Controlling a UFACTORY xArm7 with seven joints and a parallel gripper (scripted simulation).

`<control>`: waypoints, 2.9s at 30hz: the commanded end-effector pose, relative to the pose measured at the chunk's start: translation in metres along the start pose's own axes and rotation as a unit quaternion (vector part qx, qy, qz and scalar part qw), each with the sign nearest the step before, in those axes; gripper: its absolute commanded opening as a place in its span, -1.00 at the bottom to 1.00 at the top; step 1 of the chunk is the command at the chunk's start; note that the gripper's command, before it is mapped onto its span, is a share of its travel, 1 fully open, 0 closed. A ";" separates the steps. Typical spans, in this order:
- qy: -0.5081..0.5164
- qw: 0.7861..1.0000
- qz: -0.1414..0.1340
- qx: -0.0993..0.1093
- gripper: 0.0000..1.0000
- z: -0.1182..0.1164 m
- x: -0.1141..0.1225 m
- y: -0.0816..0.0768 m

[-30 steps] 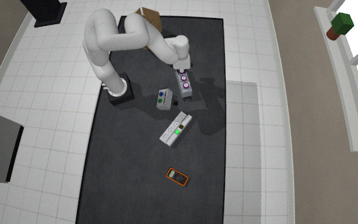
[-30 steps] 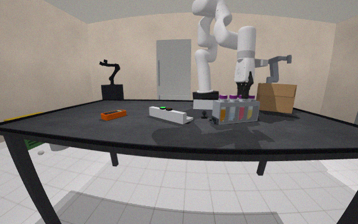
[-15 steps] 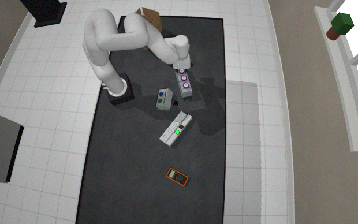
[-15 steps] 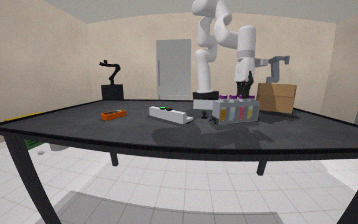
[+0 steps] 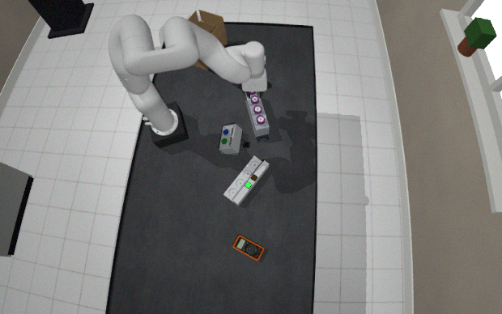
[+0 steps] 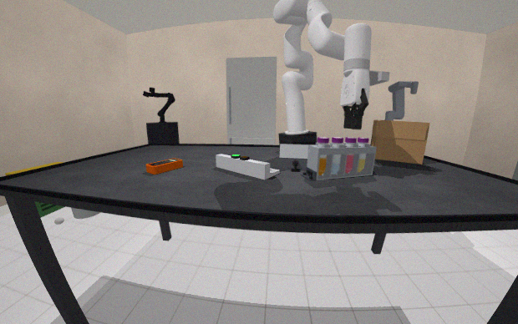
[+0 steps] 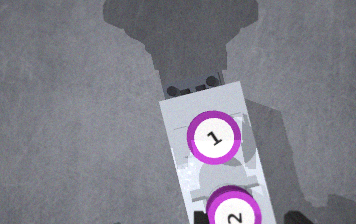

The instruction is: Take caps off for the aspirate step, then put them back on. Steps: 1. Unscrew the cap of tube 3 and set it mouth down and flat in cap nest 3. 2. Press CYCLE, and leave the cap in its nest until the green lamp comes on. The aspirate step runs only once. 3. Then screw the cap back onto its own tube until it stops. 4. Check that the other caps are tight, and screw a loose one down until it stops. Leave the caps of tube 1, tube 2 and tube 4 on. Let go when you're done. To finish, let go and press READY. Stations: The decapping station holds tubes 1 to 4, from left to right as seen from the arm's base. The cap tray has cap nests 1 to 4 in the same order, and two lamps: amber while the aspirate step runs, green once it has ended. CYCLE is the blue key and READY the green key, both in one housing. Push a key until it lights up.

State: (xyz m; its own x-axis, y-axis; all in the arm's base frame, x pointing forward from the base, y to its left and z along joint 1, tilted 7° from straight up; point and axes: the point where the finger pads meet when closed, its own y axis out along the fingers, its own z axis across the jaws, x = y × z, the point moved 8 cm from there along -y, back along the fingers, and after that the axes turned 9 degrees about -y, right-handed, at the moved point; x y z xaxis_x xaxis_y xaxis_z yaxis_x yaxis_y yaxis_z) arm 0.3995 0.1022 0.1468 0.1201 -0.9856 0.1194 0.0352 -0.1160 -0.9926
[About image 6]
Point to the orange pocket multimeter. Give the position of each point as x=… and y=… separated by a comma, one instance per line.
x=163, y=166

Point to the brown cardboard box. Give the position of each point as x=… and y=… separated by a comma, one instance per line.
x=400, y=141

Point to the white control panel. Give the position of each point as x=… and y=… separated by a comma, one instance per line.
x=291, y=155

